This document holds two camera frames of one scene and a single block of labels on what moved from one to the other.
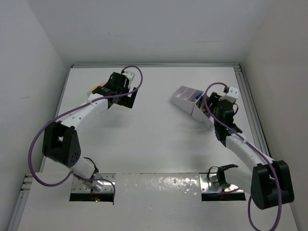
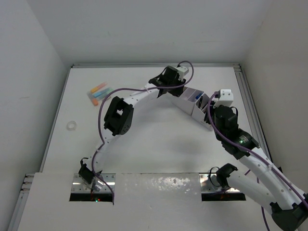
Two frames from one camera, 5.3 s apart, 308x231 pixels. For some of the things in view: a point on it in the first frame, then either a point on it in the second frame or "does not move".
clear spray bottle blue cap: (198, 96) does not move
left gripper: (126, 100) -> (176, 92)
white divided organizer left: (184, 98) does not move
